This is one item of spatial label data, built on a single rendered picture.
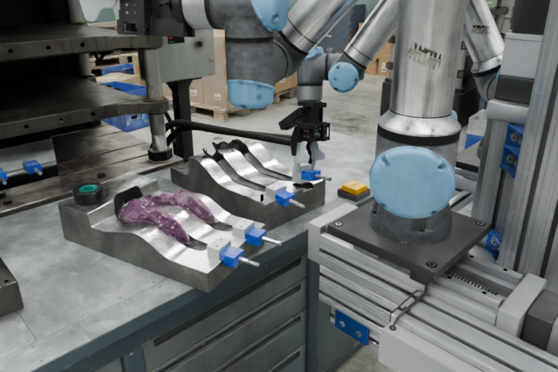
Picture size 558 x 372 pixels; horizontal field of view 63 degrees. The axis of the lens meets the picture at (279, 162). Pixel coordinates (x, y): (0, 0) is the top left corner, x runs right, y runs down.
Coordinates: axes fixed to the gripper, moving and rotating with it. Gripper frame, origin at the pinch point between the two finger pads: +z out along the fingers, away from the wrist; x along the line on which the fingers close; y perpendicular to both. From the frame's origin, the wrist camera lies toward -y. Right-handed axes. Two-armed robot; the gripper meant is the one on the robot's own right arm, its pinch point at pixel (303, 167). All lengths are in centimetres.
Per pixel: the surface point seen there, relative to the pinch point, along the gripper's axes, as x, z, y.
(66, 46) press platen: -41, -37, -74
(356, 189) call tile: 19.1, 9.1, 5.8
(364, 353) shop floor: 49, 88, -10
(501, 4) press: 460, -111, -125
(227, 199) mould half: -16.9, 10.0, -15.8
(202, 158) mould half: -16.2, -1.1, -30.1
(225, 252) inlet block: -37.7, 14.4, 10.1
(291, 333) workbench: 0, 57, -5
